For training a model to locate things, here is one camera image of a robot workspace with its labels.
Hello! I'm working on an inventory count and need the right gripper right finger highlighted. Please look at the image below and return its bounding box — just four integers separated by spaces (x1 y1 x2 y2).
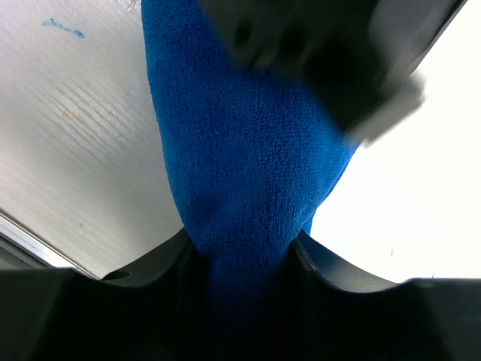
287 232 480 361

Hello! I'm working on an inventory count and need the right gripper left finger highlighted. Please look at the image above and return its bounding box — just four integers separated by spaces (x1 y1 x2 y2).
1 231 209 360

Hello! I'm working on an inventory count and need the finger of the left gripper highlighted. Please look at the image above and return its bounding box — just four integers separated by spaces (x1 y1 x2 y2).
200 0 463 143

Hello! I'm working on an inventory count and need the dark blue towel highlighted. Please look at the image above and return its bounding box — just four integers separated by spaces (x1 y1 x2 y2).
141 1 354 336

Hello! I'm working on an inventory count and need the aluminium mounting rail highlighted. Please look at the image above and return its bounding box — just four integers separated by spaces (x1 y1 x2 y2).
1 209 97 279

